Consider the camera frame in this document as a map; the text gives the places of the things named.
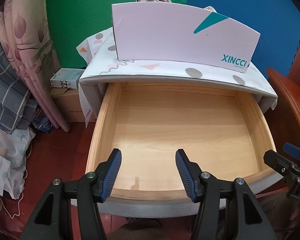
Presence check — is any wooden top drawer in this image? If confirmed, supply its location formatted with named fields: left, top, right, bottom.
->
left=72, top=81, right=285, bottom=218

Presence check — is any pale blue underwear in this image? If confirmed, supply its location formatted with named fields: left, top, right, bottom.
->
left=204, top=6, right=217, bottom=12

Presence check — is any blue packet on floor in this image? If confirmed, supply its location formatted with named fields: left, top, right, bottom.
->
left=32, top=108, right=53, bottom=134

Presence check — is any brown cardboard box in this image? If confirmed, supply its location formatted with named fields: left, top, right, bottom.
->
left=50, top=88, right=85, bottom=122

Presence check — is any white teal mask box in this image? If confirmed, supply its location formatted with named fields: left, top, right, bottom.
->
left=50, top=68, right=85, bottom=89

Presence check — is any grey plaid blanket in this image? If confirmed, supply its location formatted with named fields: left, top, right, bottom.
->
left=0, top=43, right=38, bottom=133

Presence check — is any white patterned cover cloth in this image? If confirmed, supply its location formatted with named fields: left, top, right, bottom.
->
left=77, top=28, right=277, bottom=122

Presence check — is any pink XINCCI shoe box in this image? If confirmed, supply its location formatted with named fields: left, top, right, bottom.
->
left=111, top=2, right=260, bottom=73

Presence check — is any pink floral curtain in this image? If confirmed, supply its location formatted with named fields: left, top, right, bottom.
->
left=0, top=0, right=70, bottom=132

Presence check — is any orange wooden bed frame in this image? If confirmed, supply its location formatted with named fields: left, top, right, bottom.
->
left=265, top=41, right=300, bottom=152

